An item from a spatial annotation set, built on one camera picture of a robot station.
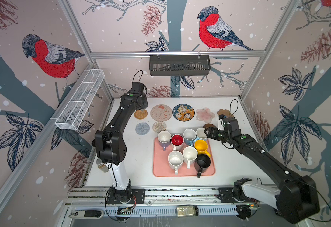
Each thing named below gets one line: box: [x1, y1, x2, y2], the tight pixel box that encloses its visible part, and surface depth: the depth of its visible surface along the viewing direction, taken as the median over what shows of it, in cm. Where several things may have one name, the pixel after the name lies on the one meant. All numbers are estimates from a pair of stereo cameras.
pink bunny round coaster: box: [150, 104, 173, 122], surface depth 113 cm
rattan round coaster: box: [134, 109, 149, 120], surface depth 113 cm
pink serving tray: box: [153, 137, 216, 177], surface depth 85 cm
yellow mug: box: [194, 139, 211, 158], surface depth 87 cm
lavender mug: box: [157, 130, 172, 151], surface depth 90 cm
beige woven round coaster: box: [152, 121, 167, 133], surface depth 105 cm
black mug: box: [194, 153, 211, 179], surface depth 79 cm
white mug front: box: [167, 150, 184, 175], surface depth 82 cm
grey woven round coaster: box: [134, 122, 150, 136], surface depth 103 cm
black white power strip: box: [68, 209, 104, 219], surface depth 67 cm
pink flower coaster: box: [195, 107, 216, 123], surface depth 112 cm
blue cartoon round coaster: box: [172, 103, 196, 122], surface depth 113 cm
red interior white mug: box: [170, 133, 184, 151], surface depth 90 cm
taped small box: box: [176, 205, 199, 218], surface depth 67 cm
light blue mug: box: [182, 128, 197, 147], surface depth 90 cm
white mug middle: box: [182, 146, 199, 169], surface depth 81 cm
